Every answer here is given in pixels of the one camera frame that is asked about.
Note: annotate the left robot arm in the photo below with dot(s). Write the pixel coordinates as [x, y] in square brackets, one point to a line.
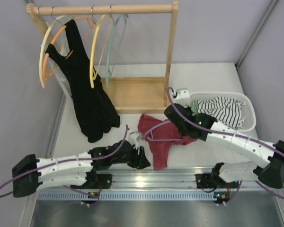
[33, 174]

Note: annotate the cream hanger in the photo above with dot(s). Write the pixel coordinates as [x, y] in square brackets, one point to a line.
[44, 45]

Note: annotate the purple hanger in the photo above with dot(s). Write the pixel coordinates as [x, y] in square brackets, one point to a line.
[156, 134]

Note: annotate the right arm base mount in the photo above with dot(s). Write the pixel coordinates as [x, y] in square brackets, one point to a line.
[222, 191]

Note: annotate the red tank top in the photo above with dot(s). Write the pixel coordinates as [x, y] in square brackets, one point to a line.
[160, 150]

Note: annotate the aluminium mounting rail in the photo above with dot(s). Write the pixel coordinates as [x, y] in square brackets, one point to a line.
[149, 179]

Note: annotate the wooden clothes rack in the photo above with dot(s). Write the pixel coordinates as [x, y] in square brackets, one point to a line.
[136, 89]

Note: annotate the white perforated plastic basket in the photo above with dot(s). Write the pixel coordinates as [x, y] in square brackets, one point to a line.
[247, 111]

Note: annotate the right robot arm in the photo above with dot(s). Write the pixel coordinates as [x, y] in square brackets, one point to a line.
[265, 160]

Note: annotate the green white garment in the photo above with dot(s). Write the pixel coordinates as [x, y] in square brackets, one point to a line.
[194, 107]

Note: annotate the black tank top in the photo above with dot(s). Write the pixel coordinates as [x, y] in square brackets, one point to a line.
[94, 110]

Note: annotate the green hanger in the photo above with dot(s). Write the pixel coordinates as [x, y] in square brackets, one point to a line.
[109, 71]

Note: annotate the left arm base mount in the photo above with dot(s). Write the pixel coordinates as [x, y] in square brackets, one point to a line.
[104, 182]

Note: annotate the black white striped garment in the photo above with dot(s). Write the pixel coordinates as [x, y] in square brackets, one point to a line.
[224, 109]

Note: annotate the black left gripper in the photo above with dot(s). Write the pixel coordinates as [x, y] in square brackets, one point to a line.
[137, 157]

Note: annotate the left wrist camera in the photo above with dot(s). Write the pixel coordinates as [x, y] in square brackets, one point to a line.
[134, 138]

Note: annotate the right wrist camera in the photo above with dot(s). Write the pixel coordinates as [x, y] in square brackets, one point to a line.
[182, 97]

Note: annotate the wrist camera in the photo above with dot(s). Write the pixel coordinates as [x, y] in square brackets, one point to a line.
[134, 138]
[182, 97]

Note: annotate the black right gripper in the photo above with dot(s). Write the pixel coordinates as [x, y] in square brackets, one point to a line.
[188, 109]

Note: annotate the slotted cable duct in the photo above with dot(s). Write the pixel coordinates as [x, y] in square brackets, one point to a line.
[68, 195]

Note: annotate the yellow hanger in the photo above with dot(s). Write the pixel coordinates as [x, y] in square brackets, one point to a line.
[92, 72]

